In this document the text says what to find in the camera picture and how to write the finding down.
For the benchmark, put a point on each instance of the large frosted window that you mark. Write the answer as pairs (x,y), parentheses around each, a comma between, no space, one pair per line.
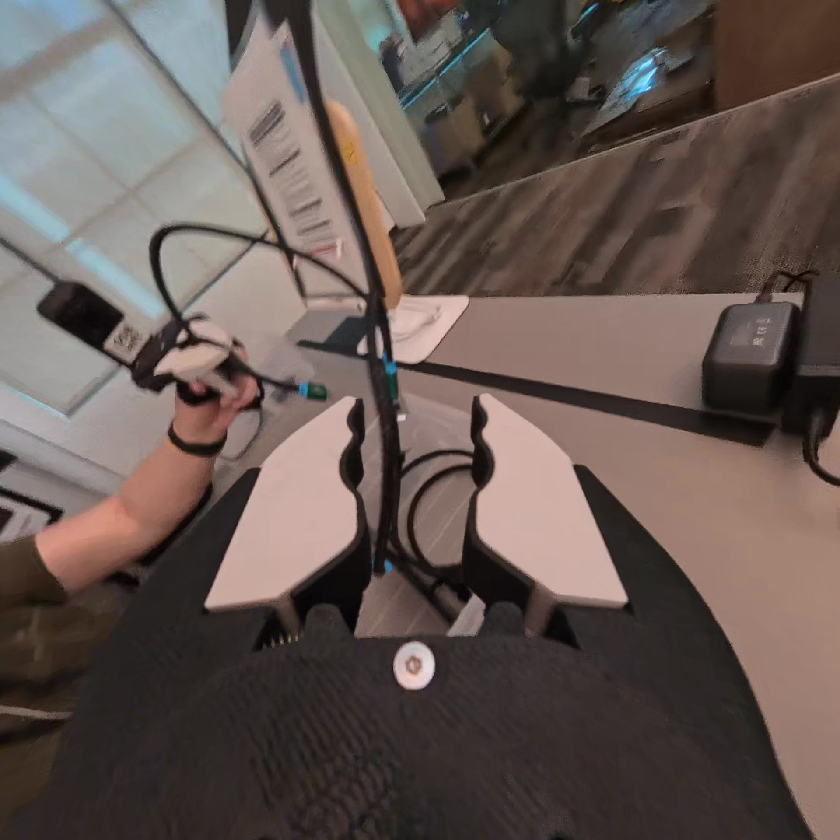
(79,164)

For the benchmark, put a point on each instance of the black power brick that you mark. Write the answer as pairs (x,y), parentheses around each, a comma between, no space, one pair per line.
(820,354)

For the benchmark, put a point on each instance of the black wristband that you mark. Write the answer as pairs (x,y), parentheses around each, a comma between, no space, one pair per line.
(197,449)

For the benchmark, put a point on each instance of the black power adapter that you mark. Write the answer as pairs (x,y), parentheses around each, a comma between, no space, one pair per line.
(748,358)

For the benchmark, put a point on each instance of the person's olive shirt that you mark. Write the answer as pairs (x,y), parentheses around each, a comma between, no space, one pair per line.
(26,577)

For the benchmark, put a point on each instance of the interior glass wall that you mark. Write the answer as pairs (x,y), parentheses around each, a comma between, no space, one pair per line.
(558,65)

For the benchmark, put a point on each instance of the person's left forearm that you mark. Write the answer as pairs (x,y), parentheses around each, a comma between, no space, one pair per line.
(131,512)

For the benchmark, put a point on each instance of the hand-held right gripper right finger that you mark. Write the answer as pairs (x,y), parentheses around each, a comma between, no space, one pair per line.
(544,525)

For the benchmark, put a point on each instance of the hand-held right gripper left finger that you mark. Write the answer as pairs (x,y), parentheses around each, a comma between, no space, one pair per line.
(289,525)

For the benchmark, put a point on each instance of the wooden cabinet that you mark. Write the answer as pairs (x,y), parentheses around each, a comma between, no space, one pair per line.
(774,52)

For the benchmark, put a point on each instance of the person's left hand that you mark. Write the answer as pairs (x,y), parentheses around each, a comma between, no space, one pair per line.
(210,420)

